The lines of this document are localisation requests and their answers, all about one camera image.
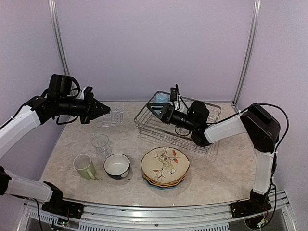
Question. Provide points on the light blue faceted cup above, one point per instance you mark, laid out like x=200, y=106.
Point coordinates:
x=161, y=98

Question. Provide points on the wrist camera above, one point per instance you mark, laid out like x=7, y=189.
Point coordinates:
x=174, y=93
x=86, y=93

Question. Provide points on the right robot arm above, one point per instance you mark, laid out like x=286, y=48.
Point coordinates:
x=204, y=134

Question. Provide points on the green mug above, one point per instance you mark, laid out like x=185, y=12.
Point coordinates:
x=83, y=164

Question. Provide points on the beige plate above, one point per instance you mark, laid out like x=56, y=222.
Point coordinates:
x=165, y=157

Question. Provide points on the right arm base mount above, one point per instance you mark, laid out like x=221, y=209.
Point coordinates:
x=246, y=208

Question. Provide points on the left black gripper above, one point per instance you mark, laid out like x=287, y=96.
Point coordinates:
x=93, y=109

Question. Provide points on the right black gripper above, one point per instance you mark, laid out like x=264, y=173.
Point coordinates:
x=164, y=116

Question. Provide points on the left corner aluminium post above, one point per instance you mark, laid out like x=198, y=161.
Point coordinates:
x=58, y=37

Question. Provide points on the blue dotted plate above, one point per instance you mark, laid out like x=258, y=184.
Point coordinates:
x=173, y=185

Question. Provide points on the right corner aluminium post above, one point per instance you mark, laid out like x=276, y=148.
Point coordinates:
x=248, y=51

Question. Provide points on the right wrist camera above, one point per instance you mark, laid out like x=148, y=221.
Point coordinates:
x=174, y=93

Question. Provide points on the clear glass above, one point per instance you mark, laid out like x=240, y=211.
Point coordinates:
x=114, y=118
x=101, y=145

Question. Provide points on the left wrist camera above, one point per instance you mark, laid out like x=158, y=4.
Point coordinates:
x=86, y=93

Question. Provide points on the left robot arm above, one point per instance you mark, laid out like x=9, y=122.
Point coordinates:
x=64, y=96

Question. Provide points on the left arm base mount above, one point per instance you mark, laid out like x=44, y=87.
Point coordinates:
x=64, y=208

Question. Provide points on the dark blue bowl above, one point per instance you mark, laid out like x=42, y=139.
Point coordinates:
x=117, y=166

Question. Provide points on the corner aluminium post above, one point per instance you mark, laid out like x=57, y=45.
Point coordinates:
x=58, y=37
x=248, y=51

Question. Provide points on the aluminium front rail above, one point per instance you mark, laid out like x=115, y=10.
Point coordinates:
x=100, y=217

